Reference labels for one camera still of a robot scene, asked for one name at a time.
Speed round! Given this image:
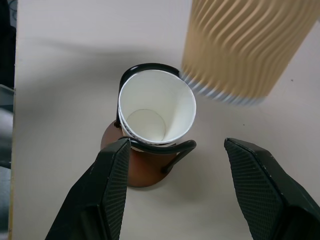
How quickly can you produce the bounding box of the brown round wire cup holder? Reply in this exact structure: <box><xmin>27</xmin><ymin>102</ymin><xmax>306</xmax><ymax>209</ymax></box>
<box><xmin>99</xmin><ymin>62</ymin><xmax>198</xmax><ymax>188</ymax></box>

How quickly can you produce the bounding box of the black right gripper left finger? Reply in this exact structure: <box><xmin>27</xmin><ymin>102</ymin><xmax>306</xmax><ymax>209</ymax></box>
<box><xmin>44</xmin><ymin>137</ymin><xmax>132</xmax><ymax>240</ymax></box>

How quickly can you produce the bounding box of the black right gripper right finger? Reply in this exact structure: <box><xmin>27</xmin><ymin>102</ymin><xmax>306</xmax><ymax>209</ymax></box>
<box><xmin>224</xmin><ymin>137</ymin><xmax>320</xmax><ymax>240</ymax></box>

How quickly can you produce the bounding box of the ribbed brown paper cup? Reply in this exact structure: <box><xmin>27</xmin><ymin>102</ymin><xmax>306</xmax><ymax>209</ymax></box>
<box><xmin>117</xmin><ymin>69</ymin><xmax>197</xmax><ymax>145</ymax></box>
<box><xmin>116</xmin><ymin>99</ymin><xmax>176</xmax><ymax>152</ymax></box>
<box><xmin>180</xmin><ymin>0</ymin><xmax>320</xmax><ymax>107</ymax></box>

